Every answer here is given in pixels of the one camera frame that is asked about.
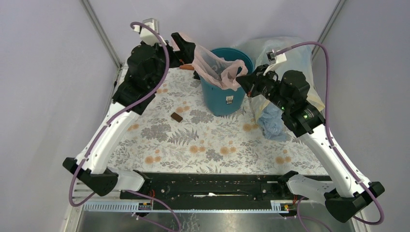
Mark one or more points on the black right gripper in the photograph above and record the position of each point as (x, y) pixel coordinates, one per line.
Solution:
(248, 82)

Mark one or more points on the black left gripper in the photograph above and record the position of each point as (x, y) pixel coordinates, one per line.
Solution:
(186, 53)

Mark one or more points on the pink plastic trash bag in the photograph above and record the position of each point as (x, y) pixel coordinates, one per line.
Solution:
(215, 70)

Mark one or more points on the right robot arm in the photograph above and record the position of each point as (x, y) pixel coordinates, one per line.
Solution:
(350, 191)

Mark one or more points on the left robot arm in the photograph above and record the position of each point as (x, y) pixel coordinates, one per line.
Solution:
(148, 66)

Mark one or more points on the teal plastic trash bin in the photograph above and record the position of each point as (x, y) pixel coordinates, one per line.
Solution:
(225, 102)

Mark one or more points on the blue plastic trash bag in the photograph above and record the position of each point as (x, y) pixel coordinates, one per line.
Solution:
(270, 122)

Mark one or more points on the orange-brown wooden block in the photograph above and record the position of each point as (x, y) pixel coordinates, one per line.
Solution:
(186, 67)

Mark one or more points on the black checkered tray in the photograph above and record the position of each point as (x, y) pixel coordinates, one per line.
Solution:
(196, 76)

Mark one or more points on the large translucent bag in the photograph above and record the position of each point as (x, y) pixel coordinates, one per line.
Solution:
(298, 59)

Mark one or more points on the dark brown wooden block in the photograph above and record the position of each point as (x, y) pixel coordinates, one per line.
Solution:
(175, 116)

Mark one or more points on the floral table mat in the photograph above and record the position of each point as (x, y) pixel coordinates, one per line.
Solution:
(202, 142)

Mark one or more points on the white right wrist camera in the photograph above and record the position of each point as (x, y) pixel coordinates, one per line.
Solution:
(276, 61)

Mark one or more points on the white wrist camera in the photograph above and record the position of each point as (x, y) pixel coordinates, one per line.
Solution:
(150, 33)
(276, 61)

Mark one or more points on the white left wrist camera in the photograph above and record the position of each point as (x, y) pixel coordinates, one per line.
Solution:
(150, 33)

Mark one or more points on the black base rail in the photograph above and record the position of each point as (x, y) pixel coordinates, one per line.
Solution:
(214, 193)

